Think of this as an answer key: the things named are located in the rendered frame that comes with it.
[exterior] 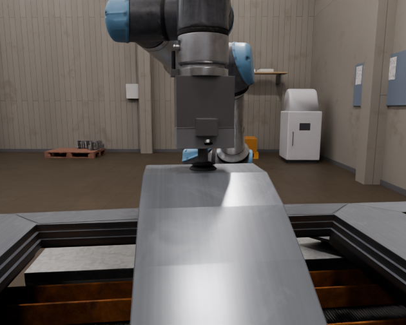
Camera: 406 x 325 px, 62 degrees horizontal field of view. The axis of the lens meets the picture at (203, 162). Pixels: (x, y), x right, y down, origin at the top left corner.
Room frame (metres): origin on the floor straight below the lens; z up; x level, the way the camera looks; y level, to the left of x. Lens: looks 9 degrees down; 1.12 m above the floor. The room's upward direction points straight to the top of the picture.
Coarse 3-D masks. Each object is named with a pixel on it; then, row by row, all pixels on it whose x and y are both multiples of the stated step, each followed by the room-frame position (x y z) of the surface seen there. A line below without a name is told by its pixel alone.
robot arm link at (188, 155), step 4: (208, 148) 1.23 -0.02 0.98; (212, 148) 1.25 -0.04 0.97; (184, 152) 1.24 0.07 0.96; (188, 152) 1.23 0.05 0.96; (192, 152) 1.22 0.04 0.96; (196, 152) 1.22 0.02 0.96; (208, 152) 1.23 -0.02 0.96; (212, 152) 1.23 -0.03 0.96; (184, 156) 1.24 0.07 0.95; (188, 156) 1.23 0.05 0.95; (192, 156) 1.22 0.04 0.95; (196, 156) 1.21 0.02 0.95; (208, 156) 1.22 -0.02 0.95; (212, 156) 1.22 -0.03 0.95; (184, 160) 1.24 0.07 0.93; (188, 160) 1.23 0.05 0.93; (192, 160) 1.22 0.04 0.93; (196, 160) 1.22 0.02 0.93; (208, 160) 1.21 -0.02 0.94; (212, 160) 1.21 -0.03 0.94
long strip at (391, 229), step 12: (348, 204) 0.89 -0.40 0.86; (336, 216) 0.79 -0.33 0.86; (348, 216) 0.79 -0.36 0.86; (360, 216) 0.79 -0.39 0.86; (372, 216) 0.79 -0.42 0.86; (384, 216) 0.79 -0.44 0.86; (396, 216) 0.79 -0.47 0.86; (360, 228) 0.70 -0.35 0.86; (372, 228) 0.70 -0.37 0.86; (384, 228) 0.70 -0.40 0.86; (396, 228) 0.70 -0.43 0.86; (384, 240) 0.64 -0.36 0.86; (396, 240) 0.64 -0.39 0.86; (396, 252) 0.58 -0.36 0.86
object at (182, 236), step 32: (160, 224) 0.37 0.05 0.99; (192, 224) 0.37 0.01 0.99; (224, 224) 0.37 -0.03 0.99; (256, 224) 0.38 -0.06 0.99; (288, 224) 0.38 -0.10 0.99; (160, 256) 0.33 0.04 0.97; (192, 256) 0.33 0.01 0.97; (224, 256) 0.34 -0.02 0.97; (256, 256) 0.34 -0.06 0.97; (288, 256) 0.34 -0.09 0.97
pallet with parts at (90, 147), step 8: (80, 144) 8.09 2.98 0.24; (88, 144) 8.08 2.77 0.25; (96, 144) 7.83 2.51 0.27; (48, 152) 7.57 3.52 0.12; (56, 152) 7.56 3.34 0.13; (64, 152) 7.55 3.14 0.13; (72, 152) 7.53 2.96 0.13; (80, 152) 7.52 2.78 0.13; (88, 152) 7.51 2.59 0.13; (96, 152) 7.65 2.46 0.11; (104, 152) 8.19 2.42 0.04
